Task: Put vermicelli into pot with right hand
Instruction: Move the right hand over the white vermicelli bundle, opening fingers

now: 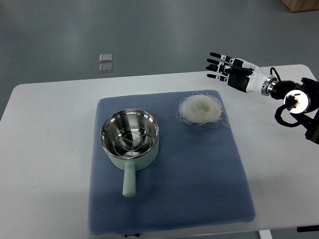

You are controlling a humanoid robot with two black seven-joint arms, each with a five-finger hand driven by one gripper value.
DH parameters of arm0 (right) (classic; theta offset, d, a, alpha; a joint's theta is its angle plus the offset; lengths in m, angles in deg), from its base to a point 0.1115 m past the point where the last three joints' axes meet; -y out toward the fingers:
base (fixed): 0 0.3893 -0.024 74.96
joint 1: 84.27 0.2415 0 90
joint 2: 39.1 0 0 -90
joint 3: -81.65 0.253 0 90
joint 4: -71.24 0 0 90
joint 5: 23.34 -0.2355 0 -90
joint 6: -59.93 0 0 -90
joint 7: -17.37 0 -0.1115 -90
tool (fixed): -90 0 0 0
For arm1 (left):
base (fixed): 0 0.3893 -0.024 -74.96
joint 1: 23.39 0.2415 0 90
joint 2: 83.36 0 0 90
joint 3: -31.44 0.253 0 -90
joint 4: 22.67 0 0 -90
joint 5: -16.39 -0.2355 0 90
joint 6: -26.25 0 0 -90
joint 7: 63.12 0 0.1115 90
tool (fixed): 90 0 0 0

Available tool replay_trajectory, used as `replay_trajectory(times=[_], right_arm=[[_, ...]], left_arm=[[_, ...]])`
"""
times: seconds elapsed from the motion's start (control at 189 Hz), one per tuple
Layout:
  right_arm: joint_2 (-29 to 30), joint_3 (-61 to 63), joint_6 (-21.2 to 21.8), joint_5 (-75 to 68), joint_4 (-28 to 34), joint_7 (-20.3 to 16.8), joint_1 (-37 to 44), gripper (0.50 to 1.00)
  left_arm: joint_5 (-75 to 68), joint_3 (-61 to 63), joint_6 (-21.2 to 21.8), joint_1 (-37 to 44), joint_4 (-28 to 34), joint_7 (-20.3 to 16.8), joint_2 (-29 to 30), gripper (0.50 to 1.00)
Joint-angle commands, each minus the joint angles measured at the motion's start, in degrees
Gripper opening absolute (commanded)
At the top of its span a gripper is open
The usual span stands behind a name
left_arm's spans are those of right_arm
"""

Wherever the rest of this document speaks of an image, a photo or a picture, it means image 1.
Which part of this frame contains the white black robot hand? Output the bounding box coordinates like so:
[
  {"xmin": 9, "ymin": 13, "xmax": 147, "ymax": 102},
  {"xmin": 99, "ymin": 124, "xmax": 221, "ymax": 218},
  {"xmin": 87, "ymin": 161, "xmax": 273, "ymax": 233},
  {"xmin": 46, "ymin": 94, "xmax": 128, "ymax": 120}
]
[{"xmin": 206, "ymin": 52, "xmax": 279, "ymax": 96}]

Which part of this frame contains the white vermicelli nest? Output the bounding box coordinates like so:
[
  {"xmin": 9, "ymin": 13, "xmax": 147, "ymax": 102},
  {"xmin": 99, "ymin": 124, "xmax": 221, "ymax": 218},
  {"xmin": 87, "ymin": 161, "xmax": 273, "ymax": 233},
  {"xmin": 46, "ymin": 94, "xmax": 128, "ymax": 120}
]
[{"xmin": 175, "ymin": 92, "xmax": 230, "ymax": 129}]

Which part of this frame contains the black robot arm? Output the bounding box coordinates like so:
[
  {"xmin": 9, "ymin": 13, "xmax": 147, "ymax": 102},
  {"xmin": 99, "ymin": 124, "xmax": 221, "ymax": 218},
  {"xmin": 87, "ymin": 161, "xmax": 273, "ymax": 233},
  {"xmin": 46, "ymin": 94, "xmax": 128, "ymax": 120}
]
[{"xmin": 266, "ymin": 78, "xmax": 319, "ymax": 144}]

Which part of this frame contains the mint green steel pot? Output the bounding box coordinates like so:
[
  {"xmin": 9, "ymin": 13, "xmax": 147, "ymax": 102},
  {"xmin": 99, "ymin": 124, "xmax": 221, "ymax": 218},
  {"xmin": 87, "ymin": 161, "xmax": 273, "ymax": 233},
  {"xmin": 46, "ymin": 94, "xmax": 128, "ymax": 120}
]
[{"xmin": 100, "ymin": 109, "xmax": 160, "ymax": 198}]

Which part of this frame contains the blue quilted mat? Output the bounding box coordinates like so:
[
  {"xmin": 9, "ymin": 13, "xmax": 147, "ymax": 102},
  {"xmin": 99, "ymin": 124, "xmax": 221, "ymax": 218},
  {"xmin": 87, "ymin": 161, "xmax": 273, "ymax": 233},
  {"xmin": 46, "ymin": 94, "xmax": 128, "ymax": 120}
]
[{"xmin": 88, "ymin": 91, "xmax": 255, "ymax": 235}]

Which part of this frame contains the lower clear floor tile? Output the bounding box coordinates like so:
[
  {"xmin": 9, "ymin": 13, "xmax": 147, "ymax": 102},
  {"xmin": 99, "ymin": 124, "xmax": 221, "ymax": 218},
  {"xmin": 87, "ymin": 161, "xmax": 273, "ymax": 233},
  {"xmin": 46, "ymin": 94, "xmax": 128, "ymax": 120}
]
[{"xmin": 99, "ymin": 63, "xmax": 113, "ymax": 73}]

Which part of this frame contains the clear floor tile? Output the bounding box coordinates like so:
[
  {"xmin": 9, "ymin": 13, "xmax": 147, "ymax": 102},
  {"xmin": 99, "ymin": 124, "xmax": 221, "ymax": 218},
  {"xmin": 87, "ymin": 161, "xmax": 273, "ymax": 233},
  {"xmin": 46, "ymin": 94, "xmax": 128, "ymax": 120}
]
[
  {"xmin": 99, "ymin": 63, "xmax": 113, "ymax": 73},
  {"xmin": 99, "ymin": 53, "xmax": 112, "ymax": 62}
]

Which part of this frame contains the upper clear floor tile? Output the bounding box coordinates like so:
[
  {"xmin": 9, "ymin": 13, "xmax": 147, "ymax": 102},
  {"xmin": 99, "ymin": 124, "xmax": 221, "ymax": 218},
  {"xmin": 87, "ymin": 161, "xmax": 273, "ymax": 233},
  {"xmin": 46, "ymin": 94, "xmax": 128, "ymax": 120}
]
[{"xmin": 99, "ymin": 53, "xmax": 112, "ymax": 62}]

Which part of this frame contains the white table leg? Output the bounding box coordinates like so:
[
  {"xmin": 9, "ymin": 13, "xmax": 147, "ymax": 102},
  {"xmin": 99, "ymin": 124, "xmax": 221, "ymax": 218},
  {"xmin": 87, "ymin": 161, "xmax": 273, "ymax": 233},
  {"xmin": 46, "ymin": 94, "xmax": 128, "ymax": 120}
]
[{"xmin": 258, "ymin": 230, "xmax": 273, "ymax": 239}]

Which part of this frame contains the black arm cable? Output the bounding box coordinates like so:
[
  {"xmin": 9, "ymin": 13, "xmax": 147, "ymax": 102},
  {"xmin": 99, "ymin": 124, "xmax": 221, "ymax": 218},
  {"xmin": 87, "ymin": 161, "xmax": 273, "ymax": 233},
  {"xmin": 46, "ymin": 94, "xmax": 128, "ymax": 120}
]
[{"xmin": 269, "ymin": 67, "xmax": 284, "ymax": 83}]

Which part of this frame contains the wire steaming rack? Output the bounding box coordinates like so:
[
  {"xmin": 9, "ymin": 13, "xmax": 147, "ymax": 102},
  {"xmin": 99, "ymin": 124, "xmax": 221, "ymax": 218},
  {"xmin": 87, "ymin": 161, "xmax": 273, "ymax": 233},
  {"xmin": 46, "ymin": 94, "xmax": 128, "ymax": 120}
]
[{"xmin": 113, "ymin": 127, "xmax": 153, "ymax": 155}]

